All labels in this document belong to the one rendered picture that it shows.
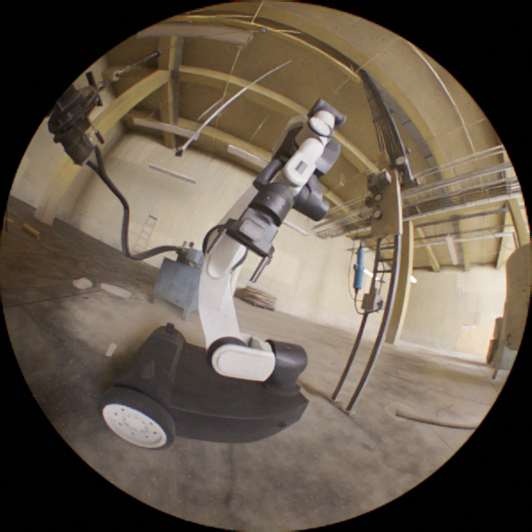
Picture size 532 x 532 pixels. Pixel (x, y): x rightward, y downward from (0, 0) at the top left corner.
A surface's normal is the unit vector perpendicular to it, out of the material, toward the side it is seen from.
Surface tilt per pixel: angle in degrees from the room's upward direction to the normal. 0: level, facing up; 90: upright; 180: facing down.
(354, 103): 180
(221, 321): 90
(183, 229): 90
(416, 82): 180
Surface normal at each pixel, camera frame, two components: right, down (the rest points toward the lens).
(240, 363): 0.35, -0.05
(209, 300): 0.18, 0.35
